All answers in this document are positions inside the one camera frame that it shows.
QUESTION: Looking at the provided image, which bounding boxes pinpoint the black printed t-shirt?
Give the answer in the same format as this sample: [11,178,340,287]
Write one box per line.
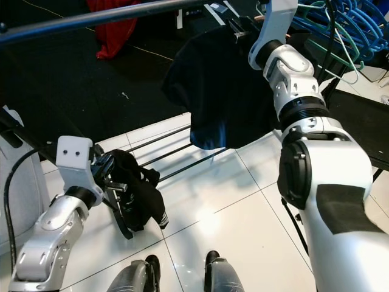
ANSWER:
[106,149,170,235]

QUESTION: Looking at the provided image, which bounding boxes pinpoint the plain black t-shirt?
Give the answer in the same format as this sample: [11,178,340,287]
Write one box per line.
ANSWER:
[162,26,292,150]

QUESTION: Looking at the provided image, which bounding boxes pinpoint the robot left leg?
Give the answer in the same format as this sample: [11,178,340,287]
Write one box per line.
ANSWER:
[106,254,162,292]

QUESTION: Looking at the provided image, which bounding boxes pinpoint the robot leg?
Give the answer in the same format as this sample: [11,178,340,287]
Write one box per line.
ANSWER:
[204,251,247,292]
[106,254,162,292]

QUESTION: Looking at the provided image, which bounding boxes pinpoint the red cloth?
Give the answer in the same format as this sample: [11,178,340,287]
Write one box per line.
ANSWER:
[86,0,140,60]

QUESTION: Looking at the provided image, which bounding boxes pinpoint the black metal clothes rack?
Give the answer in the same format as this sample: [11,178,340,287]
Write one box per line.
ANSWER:
[0,0,341,183]

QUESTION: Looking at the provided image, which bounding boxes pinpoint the robot right leg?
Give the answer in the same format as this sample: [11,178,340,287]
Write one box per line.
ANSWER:
[204,251,247,292]

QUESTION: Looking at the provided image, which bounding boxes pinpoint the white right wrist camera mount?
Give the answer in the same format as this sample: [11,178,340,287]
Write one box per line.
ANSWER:
[248,0,298,52]

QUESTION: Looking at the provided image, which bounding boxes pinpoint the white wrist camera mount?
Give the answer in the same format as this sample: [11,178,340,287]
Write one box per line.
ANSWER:
[56,135,101,192]
[248,0,298,52]

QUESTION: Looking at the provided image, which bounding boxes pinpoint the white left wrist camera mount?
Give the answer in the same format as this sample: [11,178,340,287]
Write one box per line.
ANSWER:
[56,135,101,192]

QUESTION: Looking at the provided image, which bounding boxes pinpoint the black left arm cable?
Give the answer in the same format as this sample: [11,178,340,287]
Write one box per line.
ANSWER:
[3,146,61,268]

